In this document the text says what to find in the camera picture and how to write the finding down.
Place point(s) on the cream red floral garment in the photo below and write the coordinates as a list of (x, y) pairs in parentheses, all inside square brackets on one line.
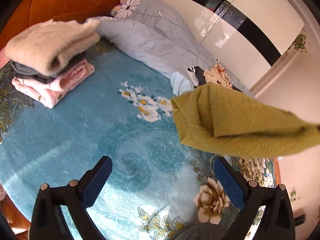
[(217, 74)]

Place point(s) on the wall power socket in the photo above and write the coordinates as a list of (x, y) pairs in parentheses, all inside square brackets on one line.
[(293, 194)]

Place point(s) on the pink folded garment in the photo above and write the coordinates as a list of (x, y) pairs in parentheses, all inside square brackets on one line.
[(50, 94)]

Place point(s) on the dark grey folded garment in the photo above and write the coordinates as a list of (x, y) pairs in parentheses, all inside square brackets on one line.
[(24, 72)]

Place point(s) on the green hanging plant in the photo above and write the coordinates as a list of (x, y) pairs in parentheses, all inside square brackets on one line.
[(299, 43)]

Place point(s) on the black white garment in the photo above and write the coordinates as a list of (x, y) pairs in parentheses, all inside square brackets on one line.
[(196, 75)]

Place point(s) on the beige fuzzy folded sweater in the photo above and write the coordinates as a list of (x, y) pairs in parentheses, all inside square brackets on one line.
[(48, 47)]

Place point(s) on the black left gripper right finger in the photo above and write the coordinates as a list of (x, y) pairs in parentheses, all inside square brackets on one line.
[(277, 221)]

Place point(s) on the light blue crumpled shirt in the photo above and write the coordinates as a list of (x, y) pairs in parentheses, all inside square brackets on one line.
[(180, 84)]

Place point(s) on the teal floral bed blanket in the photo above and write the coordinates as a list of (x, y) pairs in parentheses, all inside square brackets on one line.
[(154, 179)]

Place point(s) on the grey floral duvet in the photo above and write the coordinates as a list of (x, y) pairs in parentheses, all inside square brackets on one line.
[(152, 32)]

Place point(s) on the white black glossy wardrobe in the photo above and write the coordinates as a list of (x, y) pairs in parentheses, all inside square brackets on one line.
[(246, 36)]

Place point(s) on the mustard yellow knit sweater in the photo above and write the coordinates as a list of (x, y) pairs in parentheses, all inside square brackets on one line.
[(220, 120)]

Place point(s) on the orange wooden headboard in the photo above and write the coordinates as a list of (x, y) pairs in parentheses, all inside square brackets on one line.
[(31, 12)]

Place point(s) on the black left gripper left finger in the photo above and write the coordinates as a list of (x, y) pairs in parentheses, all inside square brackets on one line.
[(48, 221)]

